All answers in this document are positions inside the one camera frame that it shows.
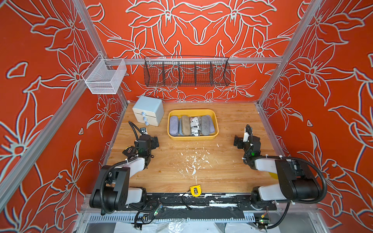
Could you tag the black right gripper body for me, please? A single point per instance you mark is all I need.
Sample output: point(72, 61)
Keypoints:
point(240, 142)

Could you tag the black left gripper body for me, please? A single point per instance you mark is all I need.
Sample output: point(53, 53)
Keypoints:
point(152, 144)

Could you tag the purple fabric glasses case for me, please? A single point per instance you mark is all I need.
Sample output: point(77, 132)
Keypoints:
point(174, 126)

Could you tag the lilac fabric glasses case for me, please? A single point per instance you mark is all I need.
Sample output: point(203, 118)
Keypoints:
point(211, 126)

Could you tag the dark grey glasses case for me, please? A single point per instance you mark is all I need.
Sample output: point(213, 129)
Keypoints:
point(205, 125)

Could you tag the newspaper print glasses case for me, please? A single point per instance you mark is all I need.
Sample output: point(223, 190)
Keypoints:
point(195, 125)

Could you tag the yellow plastic storage tray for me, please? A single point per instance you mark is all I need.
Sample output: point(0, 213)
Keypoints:
point(193, 113)

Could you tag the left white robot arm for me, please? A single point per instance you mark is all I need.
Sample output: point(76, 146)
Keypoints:
point(112, 191)

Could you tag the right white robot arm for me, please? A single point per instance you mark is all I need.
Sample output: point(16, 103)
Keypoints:
point(299, 181)

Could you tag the yellow tape measure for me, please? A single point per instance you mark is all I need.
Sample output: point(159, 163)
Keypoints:
point(129, 152)
point(196, 191)

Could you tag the grey mini drawer box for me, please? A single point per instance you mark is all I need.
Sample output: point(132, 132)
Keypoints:
point(148, 110)

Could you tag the yellow tape roll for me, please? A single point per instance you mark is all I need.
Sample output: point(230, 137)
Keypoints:
point(273, 175)

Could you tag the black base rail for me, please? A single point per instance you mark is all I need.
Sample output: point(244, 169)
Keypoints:
point(241, 201)

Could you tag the grey cable duct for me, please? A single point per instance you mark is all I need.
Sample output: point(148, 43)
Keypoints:
point(129, 217)

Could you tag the black wire wall basket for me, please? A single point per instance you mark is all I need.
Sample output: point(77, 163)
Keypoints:
point(186, 71)

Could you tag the white mesh wall basket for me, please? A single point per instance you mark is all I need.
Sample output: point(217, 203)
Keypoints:
point(104, 76)

